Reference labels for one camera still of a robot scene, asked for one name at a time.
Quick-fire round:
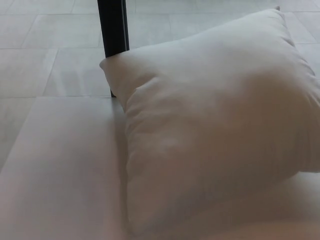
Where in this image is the white square pillow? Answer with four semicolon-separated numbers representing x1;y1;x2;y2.
99;6;320;237

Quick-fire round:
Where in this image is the black metal post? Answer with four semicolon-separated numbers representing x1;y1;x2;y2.
96;0;131;99

